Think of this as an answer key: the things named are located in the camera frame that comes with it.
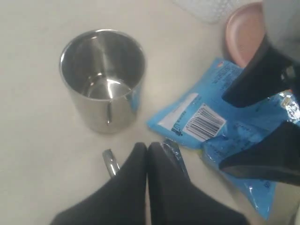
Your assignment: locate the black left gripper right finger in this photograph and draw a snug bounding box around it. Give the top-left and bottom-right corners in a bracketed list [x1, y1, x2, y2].
[147, 142, 249, 225]

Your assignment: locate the brown wooden plate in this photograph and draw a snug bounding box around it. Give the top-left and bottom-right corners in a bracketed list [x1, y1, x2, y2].
[224, 2, 265, 68]

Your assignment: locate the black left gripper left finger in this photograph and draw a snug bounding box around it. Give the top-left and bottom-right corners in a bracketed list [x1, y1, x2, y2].
[51, 142, 147, 225]

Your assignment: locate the white woven plastic basket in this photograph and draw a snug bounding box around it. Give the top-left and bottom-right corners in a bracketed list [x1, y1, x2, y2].
[173, 0, 237, 24]

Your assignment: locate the shiny steel cup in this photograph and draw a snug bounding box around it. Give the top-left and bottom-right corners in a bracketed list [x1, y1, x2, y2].
[59, 29, 147, 134]

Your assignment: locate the silver metal utensil handle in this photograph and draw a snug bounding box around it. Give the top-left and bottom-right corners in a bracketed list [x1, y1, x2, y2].
[102, 149, 120, 177]

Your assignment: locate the silver metal fork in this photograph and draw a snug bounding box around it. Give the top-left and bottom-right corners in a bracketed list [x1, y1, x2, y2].
[161, 138, 190, 180]

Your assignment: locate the blue chips snack bag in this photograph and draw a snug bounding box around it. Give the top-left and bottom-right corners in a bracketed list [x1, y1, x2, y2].
[146, 58, 300, 221]

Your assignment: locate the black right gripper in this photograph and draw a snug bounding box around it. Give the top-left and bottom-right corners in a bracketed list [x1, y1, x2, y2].
[222, 0, 300, 108]

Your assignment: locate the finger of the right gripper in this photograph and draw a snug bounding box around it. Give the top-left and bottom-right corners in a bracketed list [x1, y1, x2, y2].
[219, 122, 300, 186]

